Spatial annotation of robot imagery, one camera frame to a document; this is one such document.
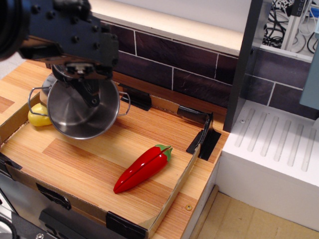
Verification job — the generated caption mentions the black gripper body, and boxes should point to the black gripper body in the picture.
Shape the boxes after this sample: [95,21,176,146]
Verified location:
[19,0,119,79]

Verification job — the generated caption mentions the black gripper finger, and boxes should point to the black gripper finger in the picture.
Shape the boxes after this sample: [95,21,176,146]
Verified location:
[72,78,100,107]

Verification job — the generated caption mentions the stainless steel pot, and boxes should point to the stainless steel pot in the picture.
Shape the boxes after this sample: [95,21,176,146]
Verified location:
[39,74,131,139]

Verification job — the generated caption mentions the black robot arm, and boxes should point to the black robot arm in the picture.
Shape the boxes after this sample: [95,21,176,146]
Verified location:
[0,0,119,107]

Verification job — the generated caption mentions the cardboard fence with black tape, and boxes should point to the cardboard fence with black tape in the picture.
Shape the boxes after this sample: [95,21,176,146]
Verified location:
[0,85,222,239]

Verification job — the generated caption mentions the yellow toy potato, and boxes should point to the yellow toy potato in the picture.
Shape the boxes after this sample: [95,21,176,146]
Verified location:
[28,103,52,126]

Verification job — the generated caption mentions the red toy chili pepper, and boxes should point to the red toy chili pepper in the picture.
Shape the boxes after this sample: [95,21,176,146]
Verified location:
[113,144,173,194]

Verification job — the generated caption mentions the beige wooden shelf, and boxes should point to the beige wooden shelf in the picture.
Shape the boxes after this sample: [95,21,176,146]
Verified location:
[91,0,244,56]

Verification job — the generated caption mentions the brass screw grommet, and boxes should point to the brass screw grommet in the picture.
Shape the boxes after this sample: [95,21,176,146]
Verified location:
[185,205,192,211]

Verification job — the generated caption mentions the white ridged drainboard unit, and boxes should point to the white ridged drainboard unit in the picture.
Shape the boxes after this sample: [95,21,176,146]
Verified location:
[216,101,319,230]

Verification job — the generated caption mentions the dark grey vertical post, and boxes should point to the dark grey vertical post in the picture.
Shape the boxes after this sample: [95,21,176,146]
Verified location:
[223,0,272,132]

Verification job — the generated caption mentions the tangled black cables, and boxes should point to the tangled black cables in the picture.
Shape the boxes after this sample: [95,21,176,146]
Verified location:
[263,0,319,54]

